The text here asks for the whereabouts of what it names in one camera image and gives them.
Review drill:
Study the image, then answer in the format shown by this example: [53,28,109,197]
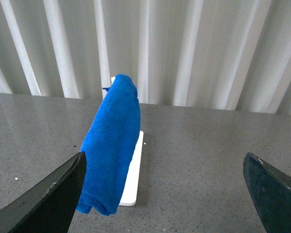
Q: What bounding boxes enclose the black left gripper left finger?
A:
[0,152,86,233]

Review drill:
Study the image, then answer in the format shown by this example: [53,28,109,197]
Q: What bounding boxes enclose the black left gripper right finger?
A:
[243,153,291,233]

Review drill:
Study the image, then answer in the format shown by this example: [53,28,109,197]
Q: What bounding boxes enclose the blue microfiber cloth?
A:
[76,74,141,216]

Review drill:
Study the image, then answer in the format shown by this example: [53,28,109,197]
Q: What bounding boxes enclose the white towel rack stand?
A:
[112,74,144,206]

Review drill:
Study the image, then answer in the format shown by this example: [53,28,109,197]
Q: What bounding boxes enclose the white curtain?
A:
[0,0,291,115]

